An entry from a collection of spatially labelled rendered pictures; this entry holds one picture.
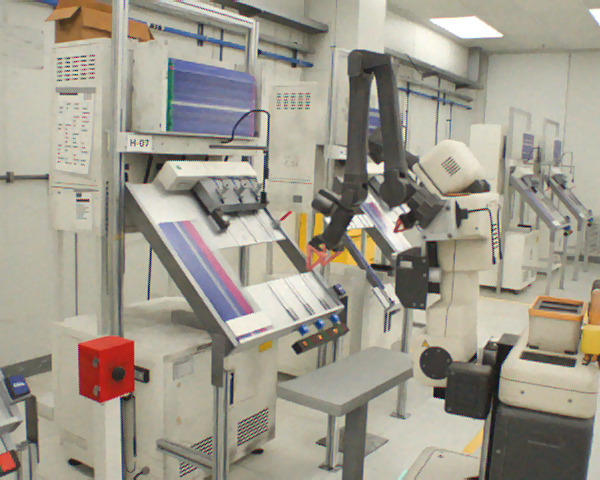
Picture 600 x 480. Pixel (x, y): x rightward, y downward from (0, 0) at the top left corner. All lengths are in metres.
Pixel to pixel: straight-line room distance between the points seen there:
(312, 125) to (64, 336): 1.72
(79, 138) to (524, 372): 1.73
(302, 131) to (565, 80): 6.73
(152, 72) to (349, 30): 3.49
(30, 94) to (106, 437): 2.34
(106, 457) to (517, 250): 5.40
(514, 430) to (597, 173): 8.06
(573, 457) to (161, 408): 1.35
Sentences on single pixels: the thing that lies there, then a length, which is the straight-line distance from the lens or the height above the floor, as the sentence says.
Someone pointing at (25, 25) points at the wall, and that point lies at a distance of 3.86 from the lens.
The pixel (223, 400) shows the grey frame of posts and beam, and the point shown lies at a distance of 2.09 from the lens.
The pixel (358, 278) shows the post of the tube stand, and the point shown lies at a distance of 2.86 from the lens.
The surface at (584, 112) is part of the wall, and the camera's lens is 9.78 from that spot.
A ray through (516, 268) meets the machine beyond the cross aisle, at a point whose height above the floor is 0.28.
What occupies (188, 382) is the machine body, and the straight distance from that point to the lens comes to 2.41.
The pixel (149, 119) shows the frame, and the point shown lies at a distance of 2.38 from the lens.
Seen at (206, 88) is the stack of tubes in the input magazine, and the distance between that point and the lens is 2.53.
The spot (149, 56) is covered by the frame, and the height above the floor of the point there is 1.66.
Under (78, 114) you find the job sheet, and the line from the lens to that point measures 2.51.
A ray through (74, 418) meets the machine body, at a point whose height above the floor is 0.24.
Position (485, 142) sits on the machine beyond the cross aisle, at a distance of 6.84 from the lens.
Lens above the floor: 1.33
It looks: 7 degrees down
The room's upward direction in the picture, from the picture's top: 2 degrees clockwise
